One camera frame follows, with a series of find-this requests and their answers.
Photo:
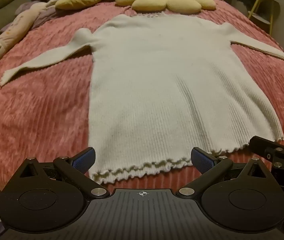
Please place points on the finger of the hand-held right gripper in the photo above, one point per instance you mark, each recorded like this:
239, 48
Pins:
264, 142

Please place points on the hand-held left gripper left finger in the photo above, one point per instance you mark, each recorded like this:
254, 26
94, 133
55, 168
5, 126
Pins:
84, 159

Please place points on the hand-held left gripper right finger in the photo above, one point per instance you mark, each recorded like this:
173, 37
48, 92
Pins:
202, 160

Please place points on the white ribbed knit sweater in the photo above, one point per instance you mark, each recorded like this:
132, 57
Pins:
162, 85

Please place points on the pink ribbed plush blanket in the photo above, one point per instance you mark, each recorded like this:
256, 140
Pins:
44, 110

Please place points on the yellow side table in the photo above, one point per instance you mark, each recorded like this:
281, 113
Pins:
266, 10

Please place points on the long cream plush bunny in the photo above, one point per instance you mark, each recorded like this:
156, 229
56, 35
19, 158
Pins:
9, 35

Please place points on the yellow leaf-shaped pillow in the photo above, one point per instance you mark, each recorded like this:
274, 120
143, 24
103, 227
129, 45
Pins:
78, 0

